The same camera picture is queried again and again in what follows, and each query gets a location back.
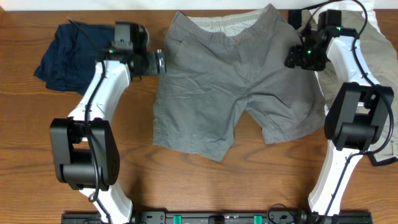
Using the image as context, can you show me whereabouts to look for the grey shorts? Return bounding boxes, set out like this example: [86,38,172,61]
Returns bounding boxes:
[153,5,325,161]

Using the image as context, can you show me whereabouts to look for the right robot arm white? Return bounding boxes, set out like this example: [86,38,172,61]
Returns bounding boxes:
[285,9,394,223]

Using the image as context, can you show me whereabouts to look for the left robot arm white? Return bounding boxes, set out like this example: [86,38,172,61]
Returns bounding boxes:
[50,22,167,223]

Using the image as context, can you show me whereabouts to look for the white garment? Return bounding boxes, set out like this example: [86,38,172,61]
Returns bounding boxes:
[310,0,381,33]

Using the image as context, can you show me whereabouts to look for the navy blue folded garment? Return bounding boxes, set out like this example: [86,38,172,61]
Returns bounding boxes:
[34,21,114,95]

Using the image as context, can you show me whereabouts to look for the khaki shorts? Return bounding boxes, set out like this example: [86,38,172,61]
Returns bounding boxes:
[315,29,397,166]

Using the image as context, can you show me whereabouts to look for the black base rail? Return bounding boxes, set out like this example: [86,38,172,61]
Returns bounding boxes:
[60,210,373,224]

